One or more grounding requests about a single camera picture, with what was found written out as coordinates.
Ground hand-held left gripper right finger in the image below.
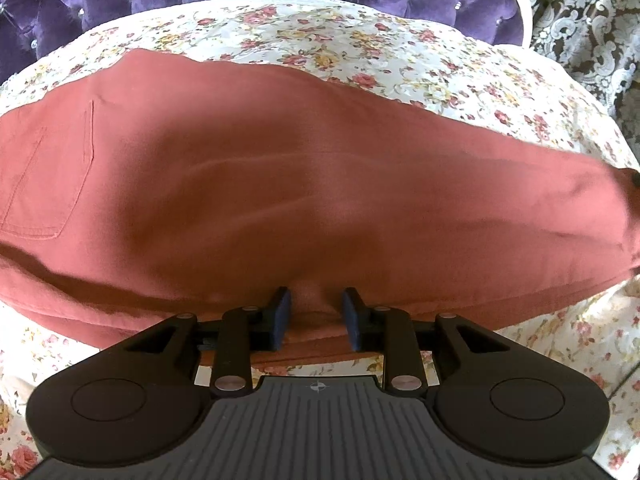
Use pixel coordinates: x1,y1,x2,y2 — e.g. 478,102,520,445
340,287,507,397

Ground rust red pants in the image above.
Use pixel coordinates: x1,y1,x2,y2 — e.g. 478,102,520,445
0,49,640,363

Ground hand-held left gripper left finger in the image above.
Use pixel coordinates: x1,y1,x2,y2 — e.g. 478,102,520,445
117,286,293,397

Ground floral bed sheet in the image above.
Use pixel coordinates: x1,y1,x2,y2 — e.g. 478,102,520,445
0,2,640,480

